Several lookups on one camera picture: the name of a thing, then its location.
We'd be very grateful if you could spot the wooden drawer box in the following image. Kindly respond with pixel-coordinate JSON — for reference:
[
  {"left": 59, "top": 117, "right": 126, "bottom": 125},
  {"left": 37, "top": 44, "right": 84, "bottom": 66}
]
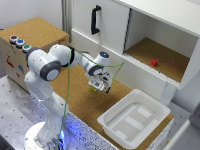
[{"left": 0, "top": 16, "right": 71, "bottom": 92}]

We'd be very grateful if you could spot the green button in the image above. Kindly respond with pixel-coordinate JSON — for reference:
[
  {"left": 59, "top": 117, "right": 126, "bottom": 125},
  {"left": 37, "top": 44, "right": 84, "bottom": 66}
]
[{"left": 21, "top": 43, "right": 33, "bottom": 54}]

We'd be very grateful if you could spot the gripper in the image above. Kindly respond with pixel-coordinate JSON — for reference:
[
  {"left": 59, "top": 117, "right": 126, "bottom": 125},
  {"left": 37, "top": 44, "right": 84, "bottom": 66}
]
[{"left": 87, "top": 74, "right": 112, "bottom": 95}]

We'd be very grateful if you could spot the white sliding door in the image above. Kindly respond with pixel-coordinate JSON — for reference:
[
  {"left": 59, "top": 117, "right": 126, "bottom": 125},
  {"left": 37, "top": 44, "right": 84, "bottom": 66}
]
[{"left": 71, "top": 0, "right": 131, "bottom": 56}]

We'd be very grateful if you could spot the pink block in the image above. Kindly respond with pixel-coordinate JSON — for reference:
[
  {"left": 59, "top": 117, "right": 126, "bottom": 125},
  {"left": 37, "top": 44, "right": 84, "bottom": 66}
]
[{"left": 150, "top": 58, "right": 159, "bottom": 68}]

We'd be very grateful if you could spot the blue button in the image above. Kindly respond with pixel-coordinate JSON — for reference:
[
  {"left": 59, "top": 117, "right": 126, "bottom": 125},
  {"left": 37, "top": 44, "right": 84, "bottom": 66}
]
[{"left": 15, "top": 38, "right": 26, "bottom": 50}]

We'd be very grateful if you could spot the red button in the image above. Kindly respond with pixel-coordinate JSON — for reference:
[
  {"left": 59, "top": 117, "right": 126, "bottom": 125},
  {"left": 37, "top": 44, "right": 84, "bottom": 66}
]
[{"left": 9, "top": 34, "right": 19, "bottom": 45}]

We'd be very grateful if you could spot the white plastic box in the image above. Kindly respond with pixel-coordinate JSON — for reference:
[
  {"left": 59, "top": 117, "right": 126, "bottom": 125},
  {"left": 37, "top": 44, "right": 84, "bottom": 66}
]
[{"left": 96, "top": 88, "right": 172, "bottom": 150}]

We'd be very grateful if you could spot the white cabinet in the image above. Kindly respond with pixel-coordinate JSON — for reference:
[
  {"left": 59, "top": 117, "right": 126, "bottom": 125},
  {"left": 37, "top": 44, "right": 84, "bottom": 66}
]
[{"left": 70, "top": 0, "right": 200, "bottom": 107}]

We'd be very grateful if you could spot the green cable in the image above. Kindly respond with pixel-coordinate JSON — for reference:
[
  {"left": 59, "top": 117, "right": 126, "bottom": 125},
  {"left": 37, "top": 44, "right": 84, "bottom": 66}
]
[{"left": 57, "top": 46, "right": 125, "bottom": 150}]

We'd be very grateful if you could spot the black door handle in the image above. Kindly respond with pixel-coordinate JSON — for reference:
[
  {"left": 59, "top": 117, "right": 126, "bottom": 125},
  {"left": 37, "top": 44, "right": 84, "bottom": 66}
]
[{"left": 90, "top": 4, "right": 102, "bottom": 36}]

